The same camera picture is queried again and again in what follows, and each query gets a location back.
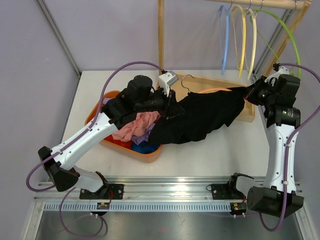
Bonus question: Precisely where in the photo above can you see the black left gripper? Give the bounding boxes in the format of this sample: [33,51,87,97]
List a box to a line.
[134,85,184,119]

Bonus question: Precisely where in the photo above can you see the black t shirt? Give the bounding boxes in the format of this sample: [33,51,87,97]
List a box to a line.
[145,87,247,147]

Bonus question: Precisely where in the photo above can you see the pink t shirt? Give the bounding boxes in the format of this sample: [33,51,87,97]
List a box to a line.
[112,111,161,142]

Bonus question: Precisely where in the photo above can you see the purple t shirt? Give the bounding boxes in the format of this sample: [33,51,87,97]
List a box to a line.
[104,111,160,149]

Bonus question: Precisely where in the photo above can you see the orange clothes hanger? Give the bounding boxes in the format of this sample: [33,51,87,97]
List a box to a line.
[178,74,237,94]

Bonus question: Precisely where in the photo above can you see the blue t shirt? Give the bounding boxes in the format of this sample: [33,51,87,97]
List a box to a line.
[131,141,160,154]

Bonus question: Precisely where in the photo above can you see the green clothes hanger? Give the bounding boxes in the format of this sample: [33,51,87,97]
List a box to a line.
[253,8,302,76]

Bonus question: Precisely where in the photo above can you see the orange t shirt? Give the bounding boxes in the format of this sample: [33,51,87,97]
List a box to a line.
[104,135,133,150]

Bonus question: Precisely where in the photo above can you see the cream clothes hanger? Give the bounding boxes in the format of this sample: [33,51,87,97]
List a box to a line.
[245,0,258,81]

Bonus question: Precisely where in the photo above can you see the yellow clothes hanger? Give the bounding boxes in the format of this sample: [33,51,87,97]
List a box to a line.
[231,0,248,78]

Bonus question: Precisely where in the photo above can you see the light blue clothes hanger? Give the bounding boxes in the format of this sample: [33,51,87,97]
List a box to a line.
[218,4,230,75]

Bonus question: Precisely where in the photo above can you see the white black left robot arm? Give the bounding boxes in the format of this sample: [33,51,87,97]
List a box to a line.
[38,71,185,199]

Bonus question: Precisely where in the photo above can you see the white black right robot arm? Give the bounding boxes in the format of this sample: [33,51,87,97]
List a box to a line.
[207,73,304,218]

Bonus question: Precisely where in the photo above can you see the wooden clothes rack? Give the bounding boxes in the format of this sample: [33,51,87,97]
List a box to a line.
[157,0,312,123]

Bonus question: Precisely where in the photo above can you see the orange plastic basket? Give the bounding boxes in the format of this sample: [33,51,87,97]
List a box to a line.
[84,90,163,163]

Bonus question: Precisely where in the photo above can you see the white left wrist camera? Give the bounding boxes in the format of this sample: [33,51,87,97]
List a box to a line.
[158,70,178,97]

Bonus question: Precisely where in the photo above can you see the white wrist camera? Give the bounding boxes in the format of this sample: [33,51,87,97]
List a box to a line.
[158,70,178,97]
[264,63,290,87]

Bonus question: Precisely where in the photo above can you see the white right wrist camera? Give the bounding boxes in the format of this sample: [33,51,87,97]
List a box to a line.
[264,63,290,87]

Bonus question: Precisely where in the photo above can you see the right aluminium frame post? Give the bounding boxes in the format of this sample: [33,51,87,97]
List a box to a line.
[251,9,293,126]

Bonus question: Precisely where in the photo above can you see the aluminium frame post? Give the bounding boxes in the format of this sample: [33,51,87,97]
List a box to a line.
[251,9,293,126]
[35,0,82,79]

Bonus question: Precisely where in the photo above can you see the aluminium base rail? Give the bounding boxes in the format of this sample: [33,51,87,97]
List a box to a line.
[33,176,306,213]

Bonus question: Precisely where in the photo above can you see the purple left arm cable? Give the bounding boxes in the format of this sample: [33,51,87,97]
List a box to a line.
[26,61,165,237]

